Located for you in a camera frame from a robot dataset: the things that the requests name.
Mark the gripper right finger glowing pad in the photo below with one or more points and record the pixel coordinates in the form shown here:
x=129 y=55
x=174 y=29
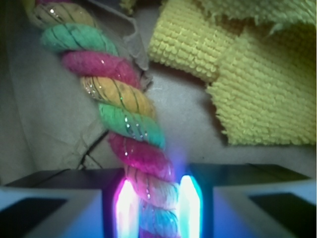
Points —
x=247 y=201

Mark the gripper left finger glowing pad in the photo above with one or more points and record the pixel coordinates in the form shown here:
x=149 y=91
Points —
x=69 y=204

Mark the brown paper bag bin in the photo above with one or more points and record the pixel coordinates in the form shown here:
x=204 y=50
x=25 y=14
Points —
x=48 y=122

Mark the yellow microfiber cloth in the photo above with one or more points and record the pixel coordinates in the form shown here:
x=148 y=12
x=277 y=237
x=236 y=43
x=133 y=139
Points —
x=257 y=58

